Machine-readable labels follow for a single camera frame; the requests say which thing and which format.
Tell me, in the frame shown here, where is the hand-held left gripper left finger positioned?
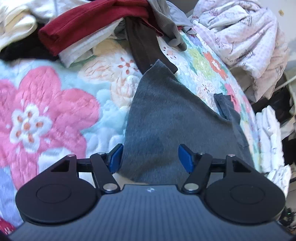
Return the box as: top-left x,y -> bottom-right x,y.
50,144 -> 124,194

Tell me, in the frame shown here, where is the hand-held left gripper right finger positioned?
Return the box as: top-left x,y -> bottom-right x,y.
179,144 -> 252,194

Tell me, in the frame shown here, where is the dark grey garment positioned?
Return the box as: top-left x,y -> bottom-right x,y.
119,59 -> 255,183

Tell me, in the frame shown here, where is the white printed cloth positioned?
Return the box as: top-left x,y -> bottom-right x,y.
254,105 -> 292,200

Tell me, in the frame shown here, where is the floral quilt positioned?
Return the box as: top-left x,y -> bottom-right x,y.
0,30 -> 262,232

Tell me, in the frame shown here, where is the white ribbed cloth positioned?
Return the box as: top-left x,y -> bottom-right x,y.
59,19 -> 126,68

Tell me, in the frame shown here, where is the dark brown garment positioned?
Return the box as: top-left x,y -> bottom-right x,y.
125,17 -> 178,75

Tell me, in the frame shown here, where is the dark red garment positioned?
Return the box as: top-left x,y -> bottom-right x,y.
38,0 -> 164,56

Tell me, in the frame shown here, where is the black garment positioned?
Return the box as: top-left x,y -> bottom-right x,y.
0,39 -> 59,62

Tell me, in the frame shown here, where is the pink white printed blanket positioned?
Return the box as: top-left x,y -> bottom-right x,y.
191,0 -> 289,102

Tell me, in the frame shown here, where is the light grey garment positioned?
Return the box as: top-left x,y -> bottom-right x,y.
114,0 -> 192,52

